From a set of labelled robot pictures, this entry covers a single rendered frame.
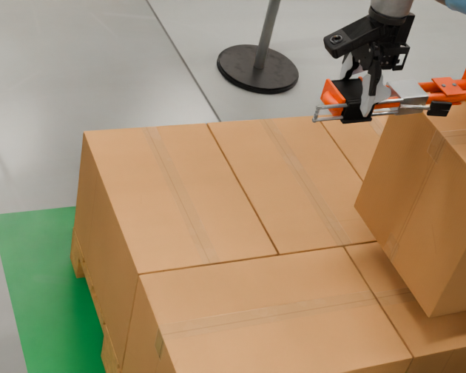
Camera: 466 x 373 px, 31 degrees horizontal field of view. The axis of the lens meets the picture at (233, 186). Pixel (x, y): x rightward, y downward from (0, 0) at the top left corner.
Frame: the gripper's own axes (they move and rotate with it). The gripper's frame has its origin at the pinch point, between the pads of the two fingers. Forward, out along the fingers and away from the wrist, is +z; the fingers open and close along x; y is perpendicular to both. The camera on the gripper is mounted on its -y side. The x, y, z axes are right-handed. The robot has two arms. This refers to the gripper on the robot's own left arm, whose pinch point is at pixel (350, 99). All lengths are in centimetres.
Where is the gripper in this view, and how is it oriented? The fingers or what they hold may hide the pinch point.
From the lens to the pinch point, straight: 170.1
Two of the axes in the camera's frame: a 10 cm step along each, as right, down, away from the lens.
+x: -3.8, -6.4, 6.7
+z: -1.8, 7.6, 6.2
